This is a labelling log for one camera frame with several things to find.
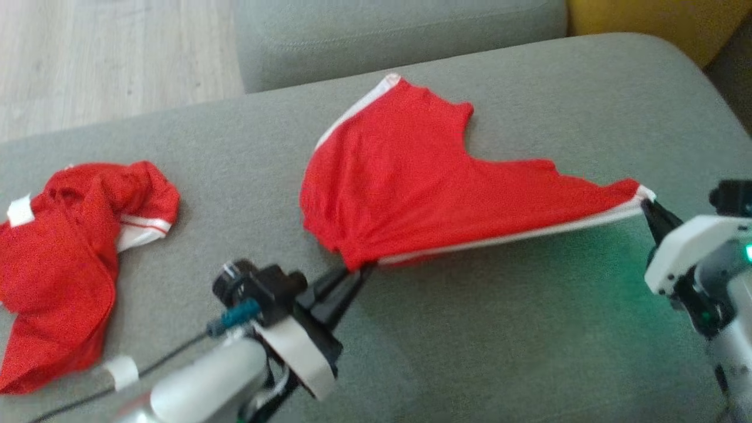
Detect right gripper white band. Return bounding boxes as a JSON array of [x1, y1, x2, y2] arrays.
[[641, 198, 752, 296]]

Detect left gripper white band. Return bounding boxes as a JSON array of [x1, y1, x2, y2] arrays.
[[251, 263, 377, 402]]

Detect red number 23 jersey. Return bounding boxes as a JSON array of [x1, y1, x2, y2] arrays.
[[0, 160, 181, 395]]

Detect large yellow sofa backrest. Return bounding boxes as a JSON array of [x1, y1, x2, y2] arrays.
[[566, 0, 752, 69]]

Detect white tape wrap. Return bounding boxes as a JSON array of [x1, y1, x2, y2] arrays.
[[103, 354, 140, 392]]

